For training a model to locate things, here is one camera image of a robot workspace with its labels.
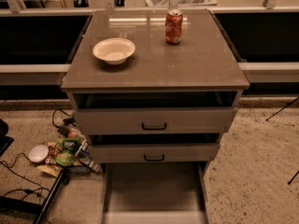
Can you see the white paper bowl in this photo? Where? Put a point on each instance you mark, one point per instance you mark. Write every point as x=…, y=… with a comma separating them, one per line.
x=114, y=51

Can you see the black tripod leg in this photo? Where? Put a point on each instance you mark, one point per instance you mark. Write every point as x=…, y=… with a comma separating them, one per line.
x=295, y=175

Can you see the black power adapter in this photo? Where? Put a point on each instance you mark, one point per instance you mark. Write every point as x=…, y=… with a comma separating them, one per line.
x=63, y=130

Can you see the yellow snack wrapper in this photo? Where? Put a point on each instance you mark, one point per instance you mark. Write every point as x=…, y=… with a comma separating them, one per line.
x=50, y=169

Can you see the grey drawer cabinet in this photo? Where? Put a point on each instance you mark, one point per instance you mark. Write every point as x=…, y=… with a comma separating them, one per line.
x=200, y=72

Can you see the small white bowl on floor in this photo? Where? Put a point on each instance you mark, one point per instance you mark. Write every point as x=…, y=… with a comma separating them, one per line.
x=38, y=154

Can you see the grey drawer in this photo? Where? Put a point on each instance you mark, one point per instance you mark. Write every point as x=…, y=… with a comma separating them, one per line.
x=154, y=120
x=154, y=153
x=154, y=193

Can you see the red soda can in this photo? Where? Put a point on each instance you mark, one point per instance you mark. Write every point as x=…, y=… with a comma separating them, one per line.
x=173, y=26

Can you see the green snack bag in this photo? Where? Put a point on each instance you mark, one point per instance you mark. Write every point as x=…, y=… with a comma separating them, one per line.
x=67, y=156

